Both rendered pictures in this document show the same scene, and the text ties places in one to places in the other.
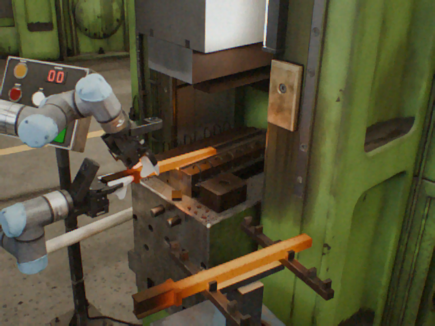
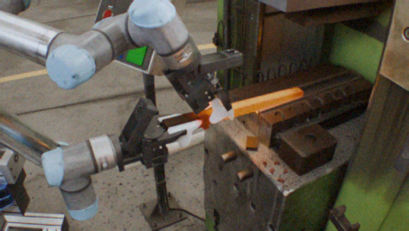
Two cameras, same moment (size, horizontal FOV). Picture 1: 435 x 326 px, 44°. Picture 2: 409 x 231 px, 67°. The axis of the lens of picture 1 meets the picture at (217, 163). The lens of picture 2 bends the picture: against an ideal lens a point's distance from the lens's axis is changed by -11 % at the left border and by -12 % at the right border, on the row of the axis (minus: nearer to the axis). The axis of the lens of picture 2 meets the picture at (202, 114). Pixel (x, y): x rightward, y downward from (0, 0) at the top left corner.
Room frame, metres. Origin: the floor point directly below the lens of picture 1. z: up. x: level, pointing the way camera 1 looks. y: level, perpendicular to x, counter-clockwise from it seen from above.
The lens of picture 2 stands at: (0.69, 0.06, 1.48)
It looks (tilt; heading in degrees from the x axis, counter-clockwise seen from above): 35 degrees down; 15
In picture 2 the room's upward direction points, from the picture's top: straight up
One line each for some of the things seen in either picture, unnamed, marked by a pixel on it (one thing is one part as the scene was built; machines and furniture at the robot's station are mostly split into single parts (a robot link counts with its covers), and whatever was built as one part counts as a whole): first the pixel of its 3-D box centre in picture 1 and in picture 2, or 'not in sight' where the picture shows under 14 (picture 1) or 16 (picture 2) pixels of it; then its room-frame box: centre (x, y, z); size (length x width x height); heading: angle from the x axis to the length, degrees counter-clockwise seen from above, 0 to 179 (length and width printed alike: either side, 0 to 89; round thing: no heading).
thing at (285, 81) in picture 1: (284, 95); (408, 43); (1.32, -0.17, 1.27); 0.09 x 0.02 x 0.17; 44
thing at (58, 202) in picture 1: (56, 206); (104, 153); (1.16, 0.41, 1.00); 0.08 x 0.05 x 0.08; 44
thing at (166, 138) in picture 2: (107, 187); (167, 134); (1.25, 0.29, 1.02); 0.09 x 0.05 x 0.02; 131
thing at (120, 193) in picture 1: (121, 189); (185, 135); (1.28, 0.26, 0.99); 0.09 x 0.03 x 0.06; 131
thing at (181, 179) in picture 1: (219, 155); (305, 96); (1.60, -0.01, 0.96); 0.42 x 0.20 x 0.09; 134
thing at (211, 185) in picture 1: (223, 192); (308, 148); (1.37, -0.02, 0.95); 0.12 x 0.08 x 0.06; 134
